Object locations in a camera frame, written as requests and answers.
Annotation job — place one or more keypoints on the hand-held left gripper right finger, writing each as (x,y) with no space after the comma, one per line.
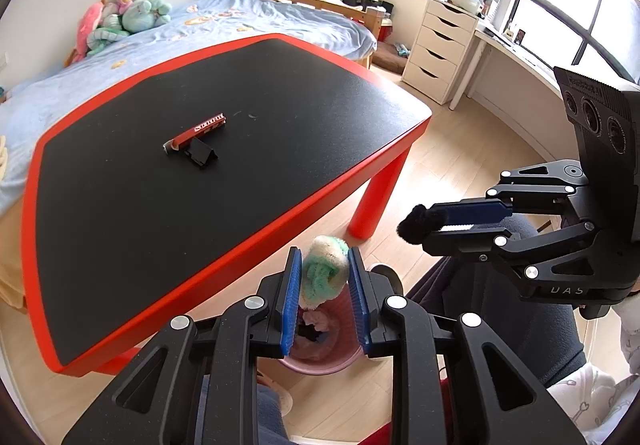
(361,305)

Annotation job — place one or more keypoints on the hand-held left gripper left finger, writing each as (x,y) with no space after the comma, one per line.
(291,305)

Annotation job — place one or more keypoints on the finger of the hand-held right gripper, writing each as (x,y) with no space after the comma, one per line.
(475,214)
(465,245)

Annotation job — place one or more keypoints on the green white fuzzy sock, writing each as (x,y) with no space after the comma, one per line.
(322,270)

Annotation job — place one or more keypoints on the plain black sock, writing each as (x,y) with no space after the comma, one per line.
(412,223)

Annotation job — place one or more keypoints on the pink trash bin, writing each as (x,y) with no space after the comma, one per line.
(325,361)

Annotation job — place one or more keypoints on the white desk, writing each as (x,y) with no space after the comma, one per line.
(510,70)

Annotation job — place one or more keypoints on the white drawer unit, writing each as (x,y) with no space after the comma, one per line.
(440,55)

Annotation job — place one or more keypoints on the brown floor cushion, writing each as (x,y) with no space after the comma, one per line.
(387,59)

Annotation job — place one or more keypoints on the white patterned cloth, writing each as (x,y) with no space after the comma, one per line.
(590,395)

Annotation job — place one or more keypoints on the red storage box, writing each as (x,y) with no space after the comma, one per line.
(385,30)

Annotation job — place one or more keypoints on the red black table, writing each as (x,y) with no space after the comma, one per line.
(300,100)

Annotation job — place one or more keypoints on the wooden bed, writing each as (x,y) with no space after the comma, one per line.
(365,15)

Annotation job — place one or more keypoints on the black bag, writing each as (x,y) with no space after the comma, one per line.
(370,3)

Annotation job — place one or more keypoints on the light blue printed blanket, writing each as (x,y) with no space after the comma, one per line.
(200,25)

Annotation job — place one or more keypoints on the striped teal plush toy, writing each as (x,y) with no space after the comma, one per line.
(106,40)

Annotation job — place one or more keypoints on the cream folded blanket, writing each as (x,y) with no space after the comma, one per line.
(3,157)

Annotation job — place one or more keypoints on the teal plush bear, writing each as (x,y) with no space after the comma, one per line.
(145,10)

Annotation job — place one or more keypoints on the pink plush toy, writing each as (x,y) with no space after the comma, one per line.
(90,27)

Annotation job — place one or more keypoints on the small pink plush doll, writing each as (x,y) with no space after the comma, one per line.
(119,2)

